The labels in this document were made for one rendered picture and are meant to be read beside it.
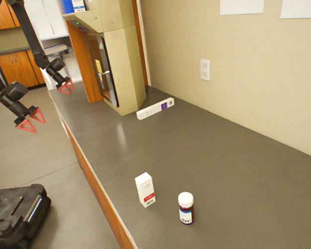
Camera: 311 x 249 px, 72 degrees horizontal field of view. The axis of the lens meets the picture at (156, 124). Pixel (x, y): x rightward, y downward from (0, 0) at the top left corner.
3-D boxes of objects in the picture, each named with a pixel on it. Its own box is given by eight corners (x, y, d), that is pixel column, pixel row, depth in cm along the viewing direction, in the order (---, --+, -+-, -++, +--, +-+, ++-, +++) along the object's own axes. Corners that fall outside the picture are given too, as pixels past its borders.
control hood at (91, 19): (86, 30, 131) (81, 12, 126) (103, 32, 106) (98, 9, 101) (66, 33, 126) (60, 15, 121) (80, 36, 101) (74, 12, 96)
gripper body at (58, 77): (68, 77, 149) (60, 69, 146) (63, 82, 140) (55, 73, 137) (62, 83, 151) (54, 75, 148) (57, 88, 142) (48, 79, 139)
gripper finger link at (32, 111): (50, 117, 111) (35, 103, 107) (44, 123, 104) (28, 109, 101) (42, 124, 113) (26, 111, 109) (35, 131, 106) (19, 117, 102)
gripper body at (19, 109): (35, 107, 106) (23, 96, 103) (25, 116, 97) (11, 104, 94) (27, 114, 107) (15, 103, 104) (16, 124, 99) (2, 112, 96)
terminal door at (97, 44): (102, 95, 150) (86, 34, 131) (119, 108, 127) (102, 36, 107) (101, 95, 150) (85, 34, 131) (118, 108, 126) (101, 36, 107)
